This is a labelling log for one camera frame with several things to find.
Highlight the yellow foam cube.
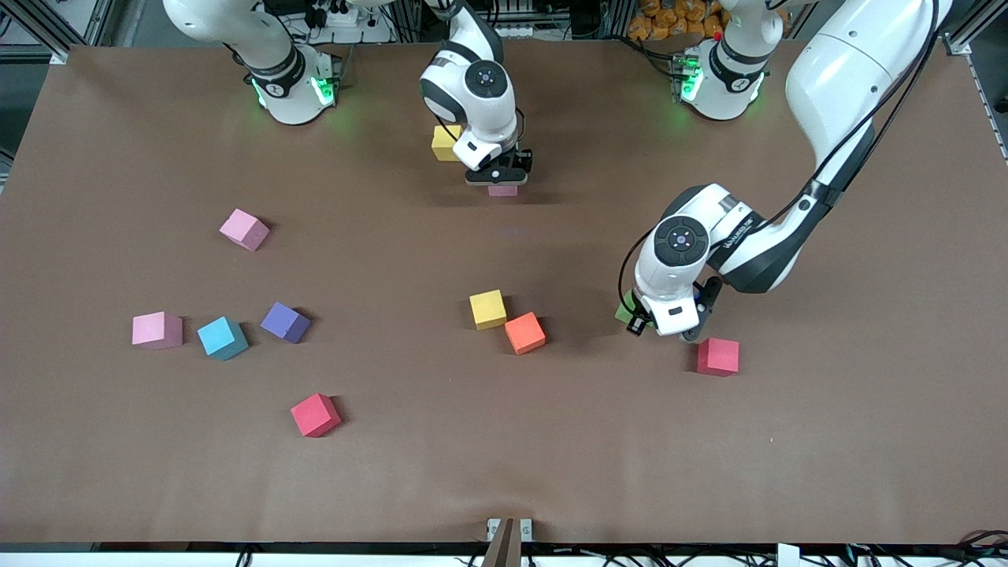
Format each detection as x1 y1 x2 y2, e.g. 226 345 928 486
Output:
469 289 509 331
432 124 465 162

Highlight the red foam cube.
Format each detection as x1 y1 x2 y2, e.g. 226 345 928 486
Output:
697 338 741 378
291 393 343 439

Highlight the orange foam cube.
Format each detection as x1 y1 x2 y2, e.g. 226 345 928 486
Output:
504 311 547 356

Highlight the grey electronics box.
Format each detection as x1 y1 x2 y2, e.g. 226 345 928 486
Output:
492 0 546 40

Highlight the brown paper table cover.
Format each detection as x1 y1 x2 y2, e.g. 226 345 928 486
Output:
0 39 1008 548

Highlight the white power strip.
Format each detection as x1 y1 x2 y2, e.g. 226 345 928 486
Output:
311 4 395 45

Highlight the pile of orange packets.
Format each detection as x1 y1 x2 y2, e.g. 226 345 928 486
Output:
626 0 729 42

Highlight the purple foam cube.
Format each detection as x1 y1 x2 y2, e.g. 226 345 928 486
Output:
260 302 312 345

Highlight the cyan foam cube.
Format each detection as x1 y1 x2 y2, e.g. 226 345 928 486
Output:
197 317 250 361

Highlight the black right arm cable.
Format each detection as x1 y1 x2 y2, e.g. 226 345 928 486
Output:
432 106 527 154

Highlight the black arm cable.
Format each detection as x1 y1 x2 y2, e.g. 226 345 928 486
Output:
432 106 527 154
618 0 942 316

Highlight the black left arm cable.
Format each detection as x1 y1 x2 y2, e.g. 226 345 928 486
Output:
618 0 942 316

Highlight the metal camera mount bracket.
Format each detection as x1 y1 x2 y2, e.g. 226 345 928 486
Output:
482 517 533 567

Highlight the aluminium frame rail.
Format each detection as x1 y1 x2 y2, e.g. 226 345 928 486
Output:
0 0 115 65
945 0 1008 56

